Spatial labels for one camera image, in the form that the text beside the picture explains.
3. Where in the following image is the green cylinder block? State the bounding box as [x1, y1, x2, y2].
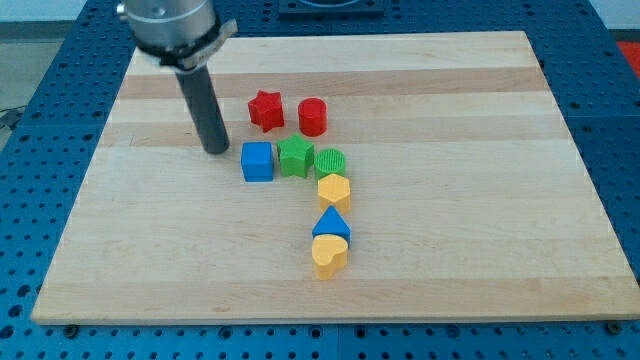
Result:
[314, 148, 346, 180]

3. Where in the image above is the light wooden board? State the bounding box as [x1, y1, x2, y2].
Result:
[32, 31, 639, 325]

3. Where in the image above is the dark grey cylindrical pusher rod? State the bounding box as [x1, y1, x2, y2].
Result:
[176, 66, 230, 154]

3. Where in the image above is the blue triangle block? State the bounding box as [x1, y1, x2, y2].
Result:
[312, 205, 351, 245]

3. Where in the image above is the red star block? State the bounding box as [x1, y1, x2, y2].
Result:
[248, 90, 285, 133]

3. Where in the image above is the yellow hexagon block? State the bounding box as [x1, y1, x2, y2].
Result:
[317, 174, 351, 215]

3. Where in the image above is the yellow heart block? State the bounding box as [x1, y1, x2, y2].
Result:
[311, 234, 349, 280]

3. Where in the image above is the green star block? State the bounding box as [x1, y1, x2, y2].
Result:
[276, 133, 315, 178]

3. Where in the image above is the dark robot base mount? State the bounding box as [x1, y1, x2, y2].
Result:
[278, 0, 385, 19]

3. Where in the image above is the red cylinder block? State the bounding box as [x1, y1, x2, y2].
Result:
[298, 98, 327, 137]

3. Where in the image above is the blue cube block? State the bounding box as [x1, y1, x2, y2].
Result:
[241, 142, 274, 182]

